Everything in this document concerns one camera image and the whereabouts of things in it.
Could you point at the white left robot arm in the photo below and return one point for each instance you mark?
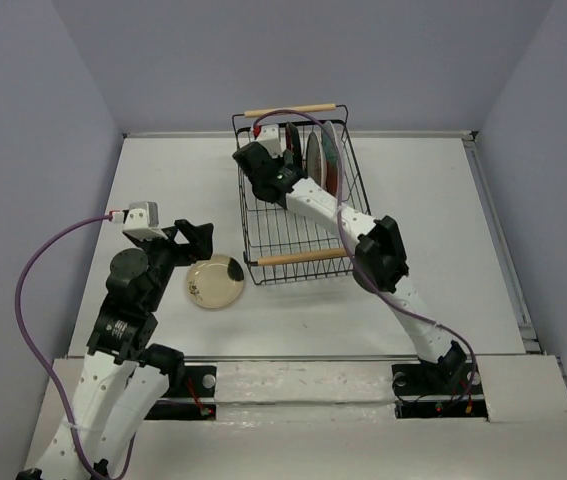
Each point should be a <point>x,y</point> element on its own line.
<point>123,373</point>

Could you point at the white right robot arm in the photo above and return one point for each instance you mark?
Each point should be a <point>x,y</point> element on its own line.
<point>376,251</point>

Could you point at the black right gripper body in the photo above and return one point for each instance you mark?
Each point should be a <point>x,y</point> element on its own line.
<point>281,161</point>

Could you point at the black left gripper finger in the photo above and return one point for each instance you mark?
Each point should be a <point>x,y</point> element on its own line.
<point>200,241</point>
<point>187,229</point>

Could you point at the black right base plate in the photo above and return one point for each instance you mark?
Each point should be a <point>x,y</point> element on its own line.
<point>415,399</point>

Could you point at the large dark red rimmed plate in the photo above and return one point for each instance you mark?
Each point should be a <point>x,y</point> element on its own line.
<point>293,141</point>

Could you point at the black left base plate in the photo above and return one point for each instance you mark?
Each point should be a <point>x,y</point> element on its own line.
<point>193,399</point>

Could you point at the black wire dish rack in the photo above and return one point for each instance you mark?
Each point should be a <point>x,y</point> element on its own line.
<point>282,246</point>

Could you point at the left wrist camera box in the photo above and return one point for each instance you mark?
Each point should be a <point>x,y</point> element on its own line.
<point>142,221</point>

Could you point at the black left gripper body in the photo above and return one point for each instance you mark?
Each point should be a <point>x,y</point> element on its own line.
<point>166,255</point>

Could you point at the red plate with teal flower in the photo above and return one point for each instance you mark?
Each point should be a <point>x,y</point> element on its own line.
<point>332,149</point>

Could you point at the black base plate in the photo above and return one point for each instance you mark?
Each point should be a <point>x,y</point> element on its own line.
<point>193,399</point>
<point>415,399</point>

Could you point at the cream plate with black patch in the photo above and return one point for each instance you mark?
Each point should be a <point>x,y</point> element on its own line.
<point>215,283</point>

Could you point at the white plate with orange sunburst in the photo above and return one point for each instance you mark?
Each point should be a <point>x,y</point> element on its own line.
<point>315,160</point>

